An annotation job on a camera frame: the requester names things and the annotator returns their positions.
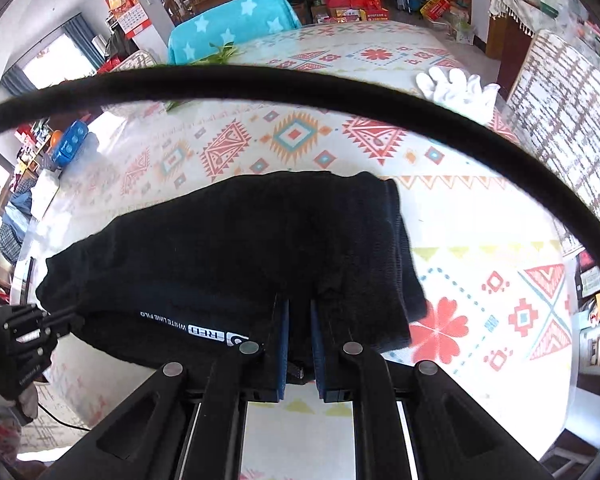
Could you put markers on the black pants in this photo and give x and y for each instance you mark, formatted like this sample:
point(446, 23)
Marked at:
point(220, 250)

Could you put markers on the yellow and red box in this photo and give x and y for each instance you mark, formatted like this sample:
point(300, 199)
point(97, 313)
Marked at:
point(435, 7)

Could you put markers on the red wall calendar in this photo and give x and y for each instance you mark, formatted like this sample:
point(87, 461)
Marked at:
point(129, 12)

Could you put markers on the teal star blanket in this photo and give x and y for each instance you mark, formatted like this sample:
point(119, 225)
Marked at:
point(235, 20)

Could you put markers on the cabinet with lace cloth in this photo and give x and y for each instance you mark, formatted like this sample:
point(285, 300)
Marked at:
point(525, 15)

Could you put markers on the white glove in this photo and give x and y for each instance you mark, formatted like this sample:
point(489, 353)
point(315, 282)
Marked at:
point(460, 92)

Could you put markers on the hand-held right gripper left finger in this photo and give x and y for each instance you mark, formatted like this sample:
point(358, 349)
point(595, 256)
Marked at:
point(281, 355)

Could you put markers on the blue-grey curtain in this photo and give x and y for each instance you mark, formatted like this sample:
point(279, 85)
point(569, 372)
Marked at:
point(82, 40)

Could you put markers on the green leafy plant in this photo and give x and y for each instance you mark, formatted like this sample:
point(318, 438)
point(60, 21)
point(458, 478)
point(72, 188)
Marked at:
point(220, 55)

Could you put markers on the orange ball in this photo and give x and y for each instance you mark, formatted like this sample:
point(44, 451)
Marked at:
point(56, 137)

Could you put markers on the blue box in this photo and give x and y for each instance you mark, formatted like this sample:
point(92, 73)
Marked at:
point(70, 141)

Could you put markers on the patterned tablecloth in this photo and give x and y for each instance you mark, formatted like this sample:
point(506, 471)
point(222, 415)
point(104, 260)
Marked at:
point(480, 240)

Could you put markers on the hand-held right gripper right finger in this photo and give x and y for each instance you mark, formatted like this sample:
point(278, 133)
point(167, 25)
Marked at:
point(318, 355)

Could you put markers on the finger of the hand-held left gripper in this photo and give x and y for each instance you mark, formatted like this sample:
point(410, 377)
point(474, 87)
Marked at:
point(32, 344)
point(40, 316)

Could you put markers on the brown patterned white board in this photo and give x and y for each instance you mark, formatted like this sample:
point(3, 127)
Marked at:
point(570, 120)

